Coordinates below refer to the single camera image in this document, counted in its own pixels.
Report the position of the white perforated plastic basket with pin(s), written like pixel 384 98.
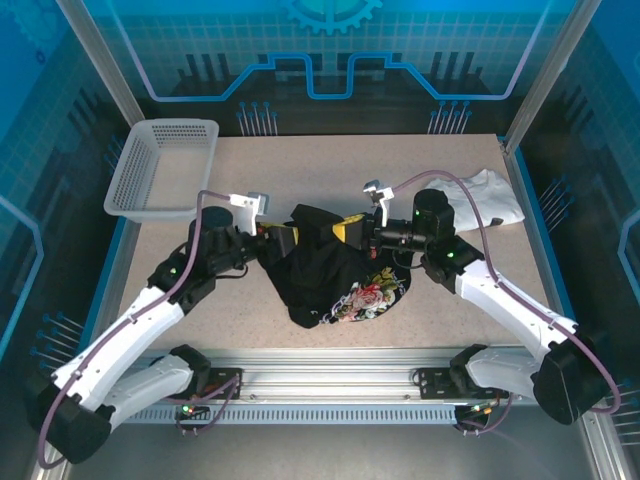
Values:
pixel 140 165

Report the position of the aluminium frame post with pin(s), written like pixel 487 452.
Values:
pixel 550 65
pixel 105 65

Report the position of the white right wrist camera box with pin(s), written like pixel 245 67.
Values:
pixel 381 200

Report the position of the white t-shirt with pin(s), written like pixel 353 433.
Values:
pixel 490 200

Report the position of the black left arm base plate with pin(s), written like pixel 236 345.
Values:
pixel 225 382

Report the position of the blue table edge strip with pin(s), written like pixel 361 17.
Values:
pixel 523 165
pixel 119 235

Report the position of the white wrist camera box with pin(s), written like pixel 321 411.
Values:
pixel 247 207
pixel 381 200

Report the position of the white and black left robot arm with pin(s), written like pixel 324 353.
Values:
pixel 120 335

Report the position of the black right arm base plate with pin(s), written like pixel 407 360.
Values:
pixel 435 385

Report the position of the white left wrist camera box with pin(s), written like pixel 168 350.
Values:
pixel 247 207

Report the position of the black printed t-shirt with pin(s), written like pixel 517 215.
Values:
pixel 320 280

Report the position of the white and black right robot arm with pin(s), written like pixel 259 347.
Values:
pixel 510 305

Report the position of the wide aluminium mounting rail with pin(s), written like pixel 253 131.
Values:
pixel 325 370

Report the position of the grey metal panel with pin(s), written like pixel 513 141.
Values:
pixel 325 455

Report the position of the small connector with green light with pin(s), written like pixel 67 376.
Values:
pixel 475 409
pixel 187 407

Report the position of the small metal corner bracket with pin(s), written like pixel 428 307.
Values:
pixel 504 145

